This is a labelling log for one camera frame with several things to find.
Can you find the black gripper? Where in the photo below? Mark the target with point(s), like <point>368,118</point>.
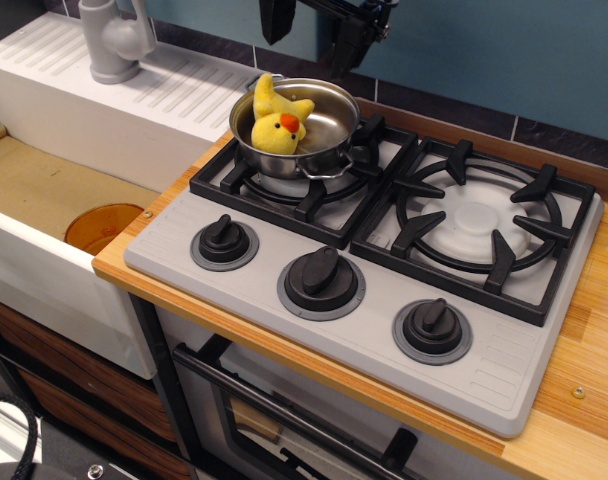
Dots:
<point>358,28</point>

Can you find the yellow stuffed duck toy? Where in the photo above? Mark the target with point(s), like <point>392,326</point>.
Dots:
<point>279,123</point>

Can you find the stainless steel pot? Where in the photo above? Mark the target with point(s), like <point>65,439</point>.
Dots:
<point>324,153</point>

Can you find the grey toy faucet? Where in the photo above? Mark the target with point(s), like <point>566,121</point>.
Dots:
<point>115,45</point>

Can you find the black left burner grate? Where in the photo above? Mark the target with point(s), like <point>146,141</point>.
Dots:
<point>326,210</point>

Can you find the black burner grate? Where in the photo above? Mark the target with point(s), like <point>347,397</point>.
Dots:
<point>561,216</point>
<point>326,210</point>

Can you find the black left stove knob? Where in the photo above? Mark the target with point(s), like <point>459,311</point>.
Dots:
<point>224,245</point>

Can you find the black stove knob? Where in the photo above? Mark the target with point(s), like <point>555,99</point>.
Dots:
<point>224,245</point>
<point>321,286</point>
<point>432,332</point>

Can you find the white right burner cap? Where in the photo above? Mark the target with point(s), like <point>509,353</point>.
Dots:
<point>472,213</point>

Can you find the black middle stove knob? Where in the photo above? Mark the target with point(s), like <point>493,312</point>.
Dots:
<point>321,286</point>

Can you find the black right burner grate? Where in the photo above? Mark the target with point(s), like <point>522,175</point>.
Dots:
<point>561,216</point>

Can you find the grey toy stovetop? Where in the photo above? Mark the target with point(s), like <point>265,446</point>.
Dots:
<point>493,385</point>

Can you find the white toy sink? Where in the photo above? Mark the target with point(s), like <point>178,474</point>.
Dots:
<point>69,144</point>

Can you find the orange plastic sink drain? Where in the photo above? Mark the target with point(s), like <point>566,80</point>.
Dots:
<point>93,230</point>

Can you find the black right stove knob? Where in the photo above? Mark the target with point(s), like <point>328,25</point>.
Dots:
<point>432,332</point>

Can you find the wooden drawer fronts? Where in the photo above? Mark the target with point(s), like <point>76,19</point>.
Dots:
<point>114,410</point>

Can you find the grey oven door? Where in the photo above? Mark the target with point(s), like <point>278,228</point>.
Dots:
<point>270,422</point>

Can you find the black oven door handle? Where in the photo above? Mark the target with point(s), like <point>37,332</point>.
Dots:
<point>206,363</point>

